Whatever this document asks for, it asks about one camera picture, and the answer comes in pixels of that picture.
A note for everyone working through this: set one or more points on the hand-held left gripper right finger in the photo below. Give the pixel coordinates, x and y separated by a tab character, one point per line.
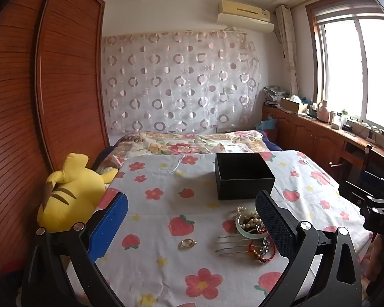
275	227

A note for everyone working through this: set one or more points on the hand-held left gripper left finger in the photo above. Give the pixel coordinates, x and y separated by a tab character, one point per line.
110	227

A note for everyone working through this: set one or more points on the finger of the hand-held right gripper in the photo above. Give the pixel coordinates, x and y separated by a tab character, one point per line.
382	184
355	195

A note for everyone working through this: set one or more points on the green jade bangle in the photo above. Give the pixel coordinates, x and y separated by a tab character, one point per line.
243	230

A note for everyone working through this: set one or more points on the metal hair comb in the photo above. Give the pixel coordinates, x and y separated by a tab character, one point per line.
235	244

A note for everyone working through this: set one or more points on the black jewelry box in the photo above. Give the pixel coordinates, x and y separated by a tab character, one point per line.
243	185

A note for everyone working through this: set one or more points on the wooden chair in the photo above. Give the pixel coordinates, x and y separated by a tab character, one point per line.
368	153

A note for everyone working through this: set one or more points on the yellow plush toy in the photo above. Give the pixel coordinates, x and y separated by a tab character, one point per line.
70	195

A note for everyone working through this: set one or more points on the strawberry flower print sheet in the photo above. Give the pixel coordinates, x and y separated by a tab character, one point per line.
166	204

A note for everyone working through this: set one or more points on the wooden sideboard cabinet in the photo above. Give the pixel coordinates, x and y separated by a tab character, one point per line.
307	137

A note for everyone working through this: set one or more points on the green-capped bottle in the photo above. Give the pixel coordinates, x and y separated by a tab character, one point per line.
344	116

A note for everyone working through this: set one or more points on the blue bag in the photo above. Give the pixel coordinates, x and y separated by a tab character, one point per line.
267	124

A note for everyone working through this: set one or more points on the floral blanket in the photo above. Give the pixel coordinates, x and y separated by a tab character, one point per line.
179	144

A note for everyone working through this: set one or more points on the cardboard tissue box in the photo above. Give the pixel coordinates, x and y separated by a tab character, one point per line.
291	105

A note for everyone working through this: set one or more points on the wooden-framed window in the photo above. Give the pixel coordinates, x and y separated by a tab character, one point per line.
342	70

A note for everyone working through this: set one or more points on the stack of newspapers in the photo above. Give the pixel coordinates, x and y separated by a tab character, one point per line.
275	94

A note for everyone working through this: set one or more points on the wooden slatted wardrobe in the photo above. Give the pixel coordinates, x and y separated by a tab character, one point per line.
67	86

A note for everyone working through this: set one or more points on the circle-patterned sheer curtain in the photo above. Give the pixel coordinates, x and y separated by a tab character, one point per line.
179	80

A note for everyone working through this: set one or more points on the patterned window drape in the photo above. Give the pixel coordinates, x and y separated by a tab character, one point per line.
288	44

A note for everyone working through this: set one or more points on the beige air conditioner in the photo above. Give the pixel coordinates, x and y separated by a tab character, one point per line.
243	12

